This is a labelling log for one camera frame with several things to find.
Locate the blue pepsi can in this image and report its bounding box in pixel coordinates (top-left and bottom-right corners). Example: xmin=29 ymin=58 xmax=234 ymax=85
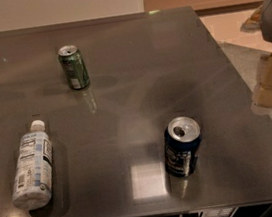
xmin=164 ymin=116 xmax=202 ymax=178

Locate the green soda can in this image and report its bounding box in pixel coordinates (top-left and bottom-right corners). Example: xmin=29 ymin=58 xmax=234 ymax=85
xmin=58 ymin=45 xmax=90 ymax=90

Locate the clear plastic water bottle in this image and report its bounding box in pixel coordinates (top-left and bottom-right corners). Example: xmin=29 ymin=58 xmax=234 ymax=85
xmin=12 ymin=120 xmax=53 ymax=210

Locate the label under table edge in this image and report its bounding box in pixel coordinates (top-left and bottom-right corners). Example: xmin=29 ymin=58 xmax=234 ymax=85
xmin=201 ymin=207 xmax=236 ymax=217

